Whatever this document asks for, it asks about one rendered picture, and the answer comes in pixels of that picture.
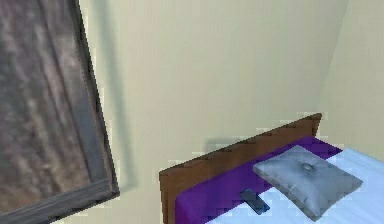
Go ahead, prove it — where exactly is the dark blue flat phone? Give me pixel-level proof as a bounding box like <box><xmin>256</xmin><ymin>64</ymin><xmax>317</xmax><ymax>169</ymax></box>
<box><xmin>239</xmin><ymin>188</ymin><xmax>271</xmax><ymax>216</ymax></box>

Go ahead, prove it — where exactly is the grey framed wall picture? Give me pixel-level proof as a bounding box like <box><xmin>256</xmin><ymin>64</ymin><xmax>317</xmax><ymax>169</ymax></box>
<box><xmin>0</xmin><ymin>0</ymin><xmax>121</xmax><ymax>224</ymax></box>

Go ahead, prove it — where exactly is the brown bed with purple sheet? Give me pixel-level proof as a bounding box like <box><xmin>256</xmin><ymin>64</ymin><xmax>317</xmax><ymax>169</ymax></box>
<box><xmin>158</xmin><ymin>112</ymin><xmax>384</xmax><ymax>224</ymax></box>

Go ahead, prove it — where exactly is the grey square pillow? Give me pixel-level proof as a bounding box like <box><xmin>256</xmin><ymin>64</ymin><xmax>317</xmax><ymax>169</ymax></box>
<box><xmin>252</xmin><ymin>144</ymin><xmax>364</xmax><ymax>223</ymax></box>

